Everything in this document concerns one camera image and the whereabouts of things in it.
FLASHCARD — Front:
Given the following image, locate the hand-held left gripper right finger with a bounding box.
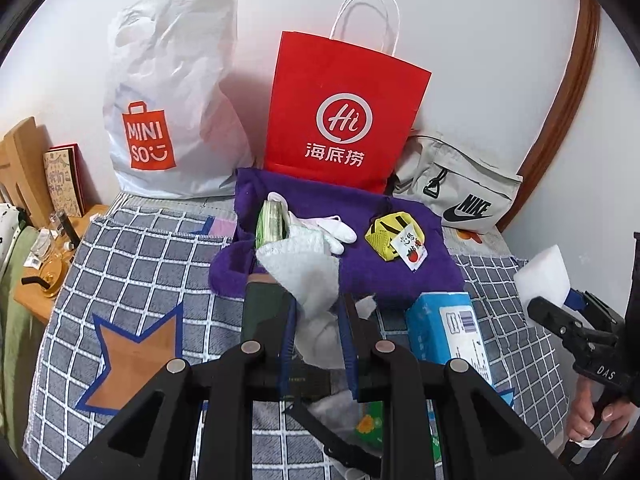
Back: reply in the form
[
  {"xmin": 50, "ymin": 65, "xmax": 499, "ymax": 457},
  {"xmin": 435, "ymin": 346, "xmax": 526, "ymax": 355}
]
[{"xmin": 339, "ymin": 299, "xmax": 573, "ymax": 480}]

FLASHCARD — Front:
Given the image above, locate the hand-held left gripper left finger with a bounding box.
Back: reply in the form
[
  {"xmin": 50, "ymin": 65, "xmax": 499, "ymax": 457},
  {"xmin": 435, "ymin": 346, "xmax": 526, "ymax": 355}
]
[{"xmin": 60, "ymin": 304, "xmax": 297, "ymax": 480}]

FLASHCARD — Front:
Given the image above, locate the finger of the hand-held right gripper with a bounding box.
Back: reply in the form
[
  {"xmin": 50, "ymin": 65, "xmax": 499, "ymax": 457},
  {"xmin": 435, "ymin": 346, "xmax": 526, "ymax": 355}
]
[
  {"xmin": 527, "ymin": 297, "xmax": 590, "ymax": 350},
  {"xmin": 564, "ymin": 287, "xmax": 623, "ymax": 320}
]

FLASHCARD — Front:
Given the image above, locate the white sponge block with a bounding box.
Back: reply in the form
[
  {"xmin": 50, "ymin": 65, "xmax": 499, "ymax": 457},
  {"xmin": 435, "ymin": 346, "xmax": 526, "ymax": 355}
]
[{"xmin": 514, "ymin": 244, "xmax": 572, "ymax": 309}]

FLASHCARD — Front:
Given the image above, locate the pale mesh cloth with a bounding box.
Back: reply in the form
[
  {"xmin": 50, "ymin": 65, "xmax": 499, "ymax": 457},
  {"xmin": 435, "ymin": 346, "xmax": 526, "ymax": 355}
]
[{"xmin": 255, "ymin": 219, "xmax": 377, "ymax": 367}]

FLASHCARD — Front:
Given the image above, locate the green snack packet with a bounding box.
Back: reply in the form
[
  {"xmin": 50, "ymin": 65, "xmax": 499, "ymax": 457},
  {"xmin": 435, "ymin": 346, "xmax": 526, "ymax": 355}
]
[{"xmin": 354, "ymin": 402, "xmax": 387, "ymax": 437}]

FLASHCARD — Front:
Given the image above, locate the yellow mesh pouch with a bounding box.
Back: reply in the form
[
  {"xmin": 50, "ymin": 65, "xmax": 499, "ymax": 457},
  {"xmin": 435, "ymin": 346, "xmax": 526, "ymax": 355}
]
[{"xmin": 365, "ymin": 200, "xmax": 429, "ymax": 272}]

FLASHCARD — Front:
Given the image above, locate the green tissue pack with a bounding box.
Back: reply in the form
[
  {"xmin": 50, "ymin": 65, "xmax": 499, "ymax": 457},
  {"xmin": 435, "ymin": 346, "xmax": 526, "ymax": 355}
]
[{"xmin": 256, "ymin": 199, "xmax": 292, "ymax": 250}]

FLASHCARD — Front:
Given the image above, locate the person's right hand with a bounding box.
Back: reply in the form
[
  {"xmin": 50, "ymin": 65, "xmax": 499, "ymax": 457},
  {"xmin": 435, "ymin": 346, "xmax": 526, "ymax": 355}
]
[{"xmin": 567, "ymin": 377, "xmax": 636, "ymax": 443}]

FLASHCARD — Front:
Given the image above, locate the dark green tin box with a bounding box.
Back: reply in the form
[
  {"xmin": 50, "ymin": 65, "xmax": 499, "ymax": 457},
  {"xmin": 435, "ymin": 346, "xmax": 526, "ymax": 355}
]
[{"xmin": 240, "ymin": 280, "xmax": 333, "ymax": 402}]

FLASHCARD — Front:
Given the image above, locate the purple towel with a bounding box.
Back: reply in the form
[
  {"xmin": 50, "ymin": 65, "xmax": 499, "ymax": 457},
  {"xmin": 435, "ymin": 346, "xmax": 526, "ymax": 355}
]
[{"xmin": 209, "ymin": 167, "xmax": 466, "ymax": 306}]

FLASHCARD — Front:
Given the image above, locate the blue tissue box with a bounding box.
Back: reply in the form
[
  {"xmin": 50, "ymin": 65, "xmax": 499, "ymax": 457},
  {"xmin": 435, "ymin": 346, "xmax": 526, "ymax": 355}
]
[{"xmin": 405, "ymin": 291, "xmax": 496, "ymax": 392}]

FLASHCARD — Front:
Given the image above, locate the grey checkered blanket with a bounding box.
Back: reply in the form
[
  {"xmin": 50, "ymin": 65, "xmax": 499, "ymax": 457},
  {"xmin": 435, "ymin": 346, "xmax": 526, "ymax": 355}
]
[{"xmin": 22, "ymin": 205, "xmax": 571, "ymax": 480}]

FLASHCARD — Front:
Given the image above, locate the grey waist bag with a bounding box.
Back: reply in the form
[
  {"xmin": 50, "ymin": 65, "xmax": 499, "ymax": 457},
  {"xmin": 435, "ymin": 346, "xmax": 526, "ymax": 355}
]
[{"xmin": 387, "ymin": 132, "xmax": 523, "ymax": 233}]

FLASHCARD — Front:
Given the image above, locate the wooden nightstand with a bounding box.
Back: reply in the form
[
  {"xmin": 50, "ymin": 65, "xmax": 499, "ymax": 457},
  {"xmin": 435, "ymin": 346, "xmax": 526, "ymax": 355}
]
[{"xmin": 14, "ymin": 204, "xmax": 108, "ymax": 323}]

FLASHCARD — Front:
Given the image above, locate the amber glass dish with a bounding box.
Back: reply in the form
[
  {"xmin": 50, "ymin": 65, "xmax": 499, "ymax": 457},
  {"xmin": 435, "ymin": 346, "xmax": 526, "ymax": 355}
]
[{"xmin": 21, "ymin": 247, "xmax": 72, "ymax": 289}]

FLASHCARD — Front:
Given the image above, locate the small black bottle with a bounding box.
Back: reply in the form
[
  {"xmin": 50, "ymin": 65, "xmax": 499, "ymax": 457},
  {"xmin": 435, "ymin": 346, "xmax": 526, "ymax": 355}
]
[{"xmin": 54, "ymin": 211, "xmax": 81, "ymax": 249}]

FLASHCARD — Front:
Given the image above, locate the red paper bag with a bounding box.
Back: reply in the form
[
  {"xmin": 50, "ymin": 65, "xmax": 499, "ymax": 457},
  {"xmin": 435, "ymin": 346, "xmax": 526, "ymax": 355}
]
[{"xmin": 263, "ymin": 0, "xmax": 432, "ymax": 195}]

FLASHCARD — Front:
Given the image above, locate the green blanket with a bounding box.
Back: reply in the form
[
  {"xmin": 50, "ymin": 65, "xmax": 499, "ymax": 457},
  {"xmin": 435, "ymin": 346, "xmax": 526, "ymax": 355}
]
[{"xmin": 0, "ymin": 220, "xmax": 48, "ymax": 441}]

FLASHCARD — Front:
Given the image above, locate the illustrated hardcover book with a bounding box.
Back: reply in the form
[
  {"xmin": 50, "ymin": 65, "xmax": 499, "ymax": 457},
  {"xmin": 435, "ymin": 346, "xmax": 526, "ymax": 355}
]
[{"xmin": 42, "ymin": 144, "xmax": 87, "ymax": 218}]

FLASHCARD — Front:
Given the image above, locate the white dotted pillow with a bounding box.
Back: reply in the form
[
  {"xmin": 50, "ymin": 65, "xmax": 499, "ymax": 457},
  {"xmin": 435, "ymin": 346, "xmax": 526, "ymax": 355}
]
[{"xmin": 0, "ymin": 203, "xmax": 27, "ymax": 261}]

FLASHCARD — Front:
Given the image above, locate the white plastic shopping bag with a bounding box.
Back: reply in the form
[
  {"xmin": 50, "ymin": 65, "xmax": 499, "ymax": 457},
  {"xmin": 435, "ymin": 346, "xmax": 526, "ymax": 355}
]
[{"xmin": 102, "ymin": 0, "xmax": 256, "ymax": 198}]

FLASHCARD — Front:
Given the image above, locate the wooden headboard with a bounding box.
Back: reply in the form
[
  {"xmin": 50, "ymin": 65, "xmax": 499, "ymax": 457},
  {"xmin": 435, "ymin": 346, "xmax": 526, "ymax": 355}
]
[{"xmin": 0, "ymin": 116, "xmax": 56, "ymax": 231}]

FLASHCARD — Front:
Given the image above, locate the brown wooden door frame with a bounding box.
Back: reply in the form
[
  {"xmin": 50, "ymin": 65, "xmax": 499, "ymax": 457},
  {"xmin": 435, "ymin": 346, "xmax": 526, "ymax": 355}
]
[{"xmin": 497, "ymin": 0, "xmax": 601, "ymax": 233}]

